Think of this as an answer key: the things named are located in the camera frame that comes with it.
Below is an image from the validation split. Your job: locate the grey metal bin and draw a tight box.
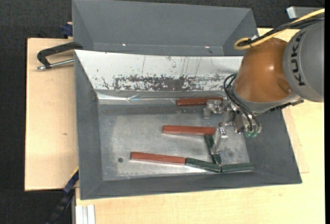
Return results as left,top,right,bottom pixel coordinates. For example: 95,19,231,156
71,0,303,200

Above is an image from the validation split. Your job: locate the pale wood flat board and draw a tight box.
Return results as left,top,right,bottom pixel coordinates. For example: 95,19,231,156
24,38,79,191

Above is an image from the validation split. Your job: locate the dark green flat block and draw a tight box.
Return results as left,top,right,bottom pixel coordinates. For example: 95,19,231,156
221,162,256,173
185,157,222,173

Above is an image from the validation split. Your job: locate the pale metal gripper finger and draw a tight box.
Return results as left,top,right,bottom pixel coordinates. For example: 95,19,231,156
202,100,228,118
209,127,229,156

